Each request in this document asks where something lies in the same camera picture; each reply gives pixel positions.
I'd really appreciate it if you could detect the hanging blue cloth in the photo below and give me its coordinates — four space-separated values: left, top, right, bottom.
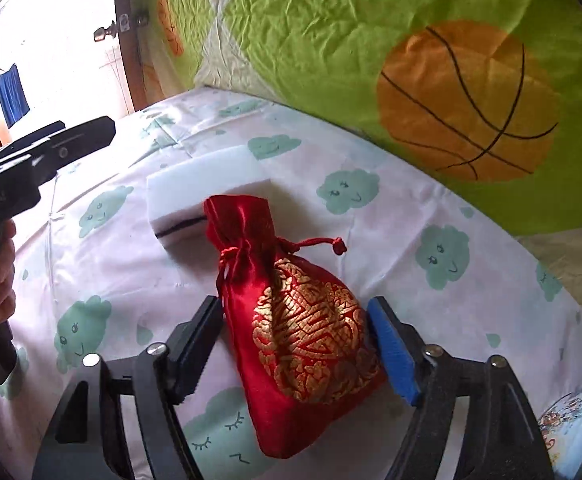
0 63 31 129

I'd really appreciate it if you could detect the round printed tin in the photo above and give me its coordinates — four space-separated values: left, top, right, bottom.
534 375 582 480

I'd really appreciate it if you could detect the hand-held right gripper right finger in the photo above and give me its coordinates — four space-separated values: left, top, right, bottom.
367 296 557 480

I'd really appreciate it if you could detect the brown wooden door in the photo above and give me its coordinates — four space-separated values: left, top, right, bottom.
112 0 164 116

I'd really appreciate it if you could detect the brass door handle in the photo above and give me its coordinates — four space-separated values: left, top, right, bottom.
93 10 152 45

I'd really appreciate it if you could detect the green basketball printed blanket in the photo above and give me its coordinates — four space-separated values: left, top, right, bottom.
148 0 582 281

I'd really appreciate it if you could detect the white sponge with dark stripe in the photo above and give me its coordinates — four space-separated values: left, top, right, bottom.
146 144 274 253

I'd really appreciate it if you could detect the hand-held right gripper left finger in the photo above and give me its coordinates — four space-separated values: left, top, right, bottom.
31 295 225 480

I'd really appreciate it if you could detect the red gold embroidered drawstring pouch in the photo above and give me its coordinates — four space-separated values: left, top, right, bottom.
203 194 388 460

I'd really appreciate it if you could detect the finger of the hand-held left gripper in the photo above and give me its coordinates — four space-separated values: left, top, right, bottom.
1 120 68 150
33 115 117 182

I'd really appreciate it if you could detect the cloud printed tablecloth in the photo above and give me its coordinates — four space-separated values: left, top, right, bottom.
0 87 582 480

